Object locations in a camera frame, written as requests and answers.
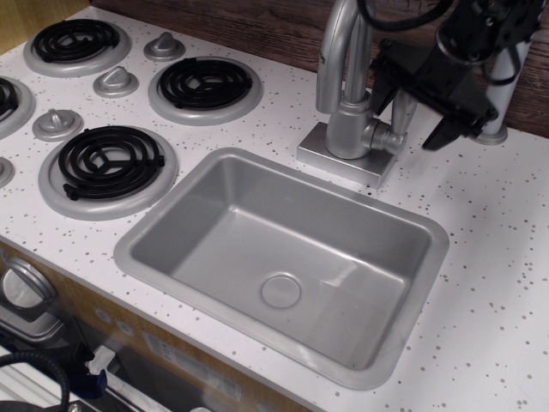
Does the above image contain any back right stove burner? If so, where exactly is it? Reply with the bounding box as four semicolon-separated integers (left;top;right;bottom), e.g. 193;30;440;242
148;57;262;126

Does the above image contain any left edge stove burner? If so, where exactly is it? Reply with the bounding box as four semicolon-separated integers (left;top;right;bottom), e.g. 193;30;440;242
1;76;35;139

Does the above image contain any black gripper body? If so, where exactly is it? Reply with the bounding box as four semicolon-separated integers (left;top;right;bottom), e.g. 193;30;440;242
371;39;498;136

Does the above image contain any silver knob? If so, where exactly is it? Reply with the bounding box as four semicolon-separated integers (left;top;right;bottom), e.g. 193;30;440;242
32;109;83;142
93;66;139;99
143;32;185;62

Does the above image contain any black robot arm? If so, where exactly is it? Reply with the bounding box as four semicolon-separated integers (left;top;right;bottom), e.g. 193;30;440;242
371;1;545;150

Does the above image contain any silver faucet lever handle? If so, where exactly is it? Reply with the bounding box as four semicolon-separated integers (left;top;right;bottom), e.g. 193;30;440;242
391;89;418;136

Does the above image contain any silver knob front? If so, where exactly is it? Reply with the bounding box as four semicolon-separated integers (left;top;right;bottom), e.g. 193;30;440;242
32;109;83;142

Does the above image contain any silver toy faucet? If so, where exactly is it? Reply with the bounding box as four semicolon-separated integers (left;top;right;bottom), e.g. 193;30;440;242
297;1;407;189

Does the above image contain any grey toy sink basin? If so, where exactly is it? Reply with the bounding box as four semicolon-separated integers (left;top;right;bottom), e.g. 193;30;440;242
114;148;449;390

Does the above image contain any silver knob middle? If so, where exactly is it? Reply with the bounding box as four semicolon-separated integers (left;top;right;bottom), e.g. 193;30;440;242
93;66;139;99

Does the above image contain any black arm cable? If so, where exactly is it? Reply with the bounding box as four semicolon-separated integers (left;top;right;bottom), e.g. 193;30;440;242
358;0;455;33

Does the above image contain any front right stove burner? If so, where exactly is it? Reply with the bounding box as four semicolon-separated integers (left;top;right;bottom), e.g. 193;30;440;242
38;125;178;221

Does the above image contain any silver oven dial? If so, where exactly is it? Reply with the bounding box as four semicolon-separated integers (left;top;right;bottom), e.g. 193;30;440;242
1;257;57;321

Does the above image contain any silver knob back right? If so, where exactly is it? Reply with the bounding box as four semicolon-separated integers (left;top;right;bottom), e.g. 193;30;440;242
143;32;185;62

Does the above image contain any silver oven door handle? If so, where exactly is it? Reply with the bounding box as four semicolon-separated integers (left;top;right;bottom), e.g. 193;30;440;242
1;306;66;346

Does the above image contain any black cable lower left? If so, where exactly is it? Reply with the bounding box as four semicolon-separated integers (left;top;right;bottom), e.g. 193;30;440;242
0;349;69;412

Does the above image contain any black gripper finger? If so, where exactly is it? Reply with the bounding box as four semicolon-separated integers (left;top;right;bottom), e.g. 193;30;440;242
422;115;463;151
371;75;398;115

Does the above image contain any grey support pole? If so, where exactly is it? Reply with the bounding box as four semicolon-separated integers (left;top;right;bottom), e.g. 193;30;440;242
472;42;530;146

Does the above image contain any back left stove burner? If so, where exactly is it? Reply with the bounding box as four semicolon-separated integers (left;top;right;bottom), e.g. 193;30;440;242
23;19;131;78

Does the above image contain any blue clamp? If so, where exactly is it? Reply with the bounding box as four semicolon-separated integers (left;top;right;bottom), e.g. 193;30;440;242
81;369;108;399

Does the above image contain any silver knob left edge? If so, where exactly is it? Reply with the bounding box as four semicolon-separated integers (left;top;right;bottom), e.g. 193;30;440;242
0;157;15;188

